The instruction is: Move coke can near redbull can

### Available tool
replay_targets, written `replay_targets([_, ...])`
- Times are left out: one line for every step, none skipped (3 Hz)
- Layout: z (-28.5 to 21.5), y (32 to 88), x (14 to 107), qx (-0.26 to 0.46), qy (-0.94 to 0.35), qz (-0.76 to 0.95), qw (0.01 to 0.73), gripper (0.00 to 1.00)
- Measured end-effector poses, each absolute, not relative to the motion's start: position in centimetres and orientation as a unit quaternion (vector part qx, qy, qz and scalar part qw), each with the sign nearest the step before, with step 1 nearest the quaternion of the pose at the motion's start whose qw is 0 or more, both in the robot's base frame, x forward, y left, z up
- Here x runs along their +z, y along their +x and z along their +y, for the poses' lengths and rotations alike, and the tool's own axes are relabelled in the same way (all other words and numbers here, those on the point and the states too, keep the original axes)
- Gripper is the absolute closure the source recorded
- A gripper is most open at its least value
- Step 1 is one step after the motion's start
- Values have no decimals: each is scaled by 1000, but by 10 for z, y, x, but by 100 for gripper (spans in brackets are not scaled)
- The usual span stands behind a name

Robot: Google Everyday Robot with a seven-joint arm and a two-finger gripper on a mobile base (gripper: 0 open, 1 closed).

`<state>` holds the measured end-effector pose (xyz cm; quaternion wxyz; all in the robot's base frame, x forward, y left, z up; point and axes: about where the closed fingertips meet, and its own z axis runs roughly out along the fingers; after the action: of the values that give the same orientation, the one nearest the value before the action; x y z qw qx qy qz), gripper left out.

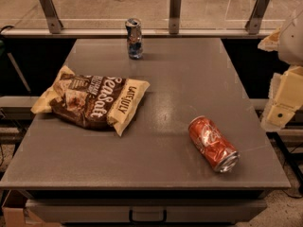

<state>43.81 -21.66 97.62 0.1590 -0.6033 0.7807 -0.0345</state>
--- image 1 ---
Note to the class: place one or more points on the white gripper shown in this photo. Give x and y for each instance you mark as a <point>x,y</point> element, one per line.
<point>293,43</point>

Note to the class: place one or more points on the red coke can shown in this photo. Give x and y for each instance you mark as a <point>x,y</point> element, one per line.
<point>217,150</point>

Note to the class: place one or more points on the blue silver redbull can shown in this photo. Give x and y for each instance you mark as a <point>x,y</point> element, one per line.
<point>134,38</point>

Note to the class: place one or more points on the brown sea salt chip bag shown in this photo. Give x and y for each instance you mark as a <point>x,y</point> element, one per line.
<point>92,102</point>

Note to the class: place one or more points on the cardboard box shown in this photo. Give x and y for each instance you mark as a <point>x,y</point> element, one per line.
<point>16,214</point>

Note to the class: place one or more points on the right metal rail bracket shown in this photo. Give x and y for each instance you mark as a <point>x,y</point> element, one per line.
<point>254,23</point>

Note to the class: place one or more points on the metal rail bracket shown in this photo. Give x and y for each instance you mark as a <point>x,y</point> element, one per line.
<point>254,23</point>
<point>174,16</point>
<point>53,22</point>

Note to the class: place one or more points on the middle metal rail bracket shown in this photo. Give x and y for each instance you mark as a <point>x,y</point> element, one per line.
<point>174,16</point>

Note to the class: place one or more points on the grey drawer with black handle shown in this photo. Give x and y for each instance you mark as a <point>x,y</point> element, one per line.
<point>146,211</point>

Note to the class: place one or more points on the left metal rail bracket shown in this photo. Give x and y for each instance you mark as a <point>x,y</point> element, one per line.
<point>53,22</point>

